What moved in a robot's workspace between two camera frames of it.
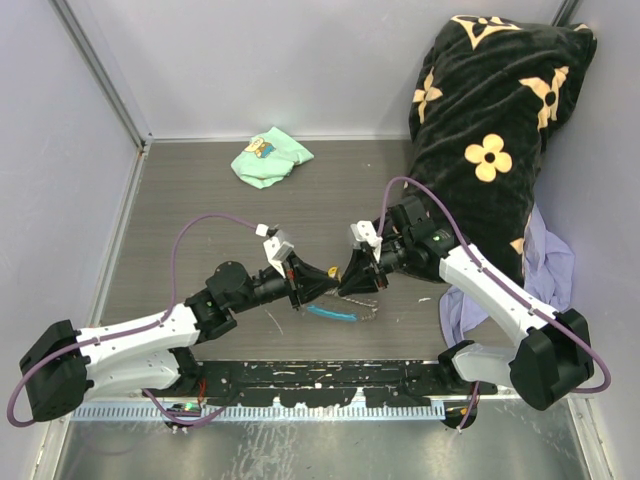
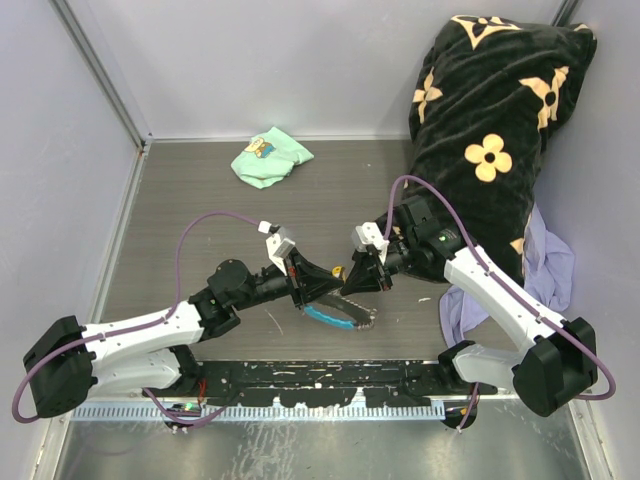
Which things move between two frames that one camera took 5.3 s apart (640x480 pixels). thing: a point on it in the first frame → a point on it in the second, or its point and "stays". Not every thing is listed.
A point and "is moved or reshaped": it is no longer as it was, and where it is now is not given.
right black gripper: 358,277 stays
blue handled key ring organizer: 332,314 is moved or reshaped
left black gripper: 305,280 stays
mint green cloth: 269,158 stays
